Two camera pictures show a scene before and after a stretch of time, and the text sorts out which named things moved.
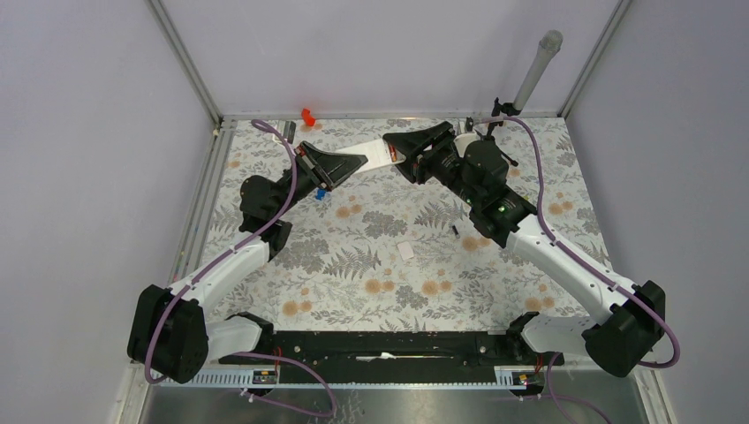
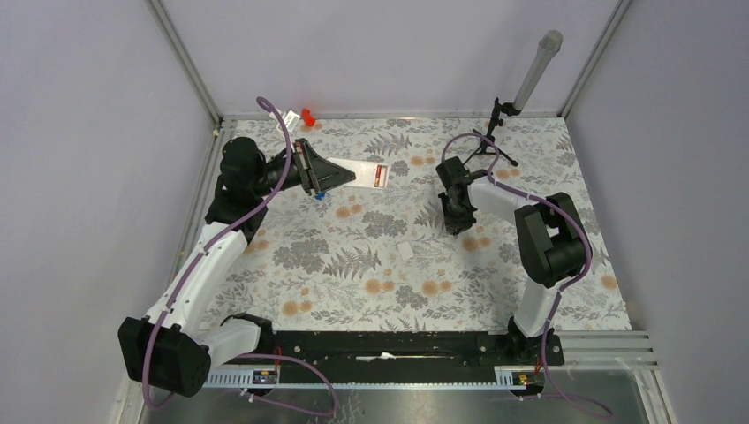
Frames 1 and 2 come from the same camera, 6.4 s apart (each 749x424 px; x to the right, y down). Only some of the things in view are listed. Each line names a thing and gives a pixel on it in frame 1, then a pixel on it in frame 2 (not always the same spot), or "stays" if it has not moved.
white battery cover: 404,250 stays
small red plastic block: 310,120 stays
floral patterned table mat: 382,251 stays
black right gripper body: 444,164 -> 458,216
